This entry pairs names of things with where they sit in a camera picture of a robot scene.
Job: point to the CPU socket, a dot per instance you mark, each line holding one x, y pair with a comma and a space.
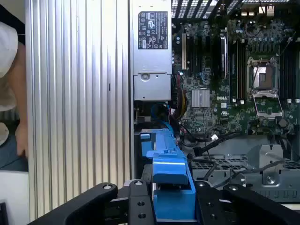
264, 75

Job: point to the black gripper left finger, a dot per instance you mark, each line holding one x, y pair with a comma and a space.
138, 201

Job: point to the black open PC case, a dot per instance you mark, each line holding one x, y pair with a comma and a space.
131, 70

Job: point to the silver chipset heat sink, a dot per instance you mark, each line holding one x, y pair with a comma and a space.
200, 98

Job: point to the white expansion slot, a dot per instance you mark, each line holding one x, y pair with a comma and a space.
184, 51

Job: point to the thin metal locking lever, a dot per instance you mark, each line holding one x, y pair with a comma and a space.
287, 44
257, 75

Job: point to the metal socket cover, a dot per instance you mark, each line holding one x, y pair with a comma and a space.
267, 94

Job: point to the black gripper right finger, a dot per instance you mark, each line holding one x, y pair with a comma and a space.
206, 204

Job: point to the hard disk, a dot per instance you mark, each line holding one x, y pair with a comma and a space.
171, 168

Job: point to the grey metal drive cage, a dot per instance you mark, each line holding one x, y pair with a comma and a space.
276, 187

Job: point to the silver power supply unit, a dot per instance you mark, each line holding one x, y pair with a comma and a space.
152, 61

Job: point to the green motherboard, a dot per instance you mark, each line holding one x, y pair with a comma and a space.
225, 117

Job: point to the person's trunk white shirt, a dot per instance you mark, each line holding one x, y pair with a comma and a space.
7, 58

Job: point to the black RAM slot bank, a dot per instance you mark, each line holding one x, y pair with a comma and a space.
290, 75
237, 70

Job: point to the person's bare hand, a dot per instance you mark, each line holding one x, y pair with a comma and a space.
22, 140

